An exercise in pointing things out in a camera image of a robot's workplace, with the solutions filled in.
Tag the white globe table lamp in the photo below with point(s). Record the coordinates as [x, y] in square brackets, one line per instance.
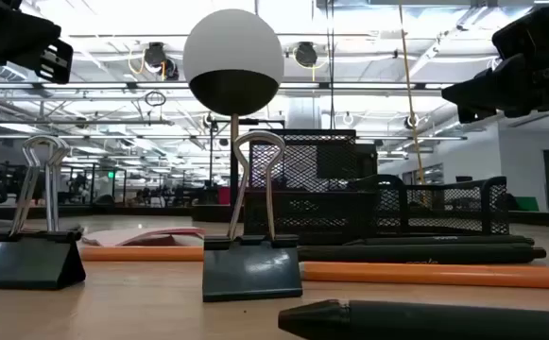
[231, 47]

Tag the orange pencil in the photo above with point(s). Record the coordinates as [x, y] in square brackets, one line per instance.
[444, 275]
[142, 253]

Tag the black binder clip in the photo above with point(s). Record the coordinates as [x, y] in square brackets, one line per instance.
[250, 274]
[28, 260]

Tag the black mesh desk organizer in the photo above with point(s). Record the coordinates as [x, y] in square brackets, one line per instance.
[312, 208]

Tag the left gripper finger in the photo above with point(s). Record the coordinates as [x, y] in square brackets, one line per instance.
[56, 61]
[9, 33]

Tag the black metal table frame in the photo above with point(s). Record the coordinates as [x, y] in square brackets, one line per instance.
[113, 211]

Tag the background robot workstation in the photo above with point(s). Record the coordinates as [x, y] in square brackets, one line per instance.
[79, 188]

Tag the green background panel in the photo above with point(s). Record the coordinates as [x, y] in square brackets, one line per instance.
[526, 204]

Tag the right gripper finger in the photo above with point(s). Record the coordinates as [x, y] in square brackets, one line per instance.
[548, 33]
[501, 90]

